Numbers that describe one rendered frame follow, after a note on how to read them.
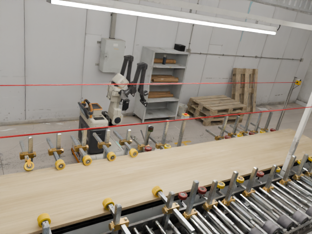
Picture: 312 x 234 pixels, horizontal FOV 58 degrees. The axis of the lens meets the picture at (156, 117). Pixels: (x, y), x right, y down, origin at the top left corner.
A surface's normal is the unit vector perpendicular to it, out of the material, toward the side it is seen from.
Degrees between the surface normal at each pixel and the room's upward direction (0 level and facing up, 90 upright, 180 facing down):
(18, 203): 0
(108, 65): 90
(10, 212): 0
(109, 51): 90
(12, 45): 90
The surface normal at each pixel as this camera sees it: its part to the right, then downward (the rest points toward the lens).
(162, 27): 0.52, 0.40
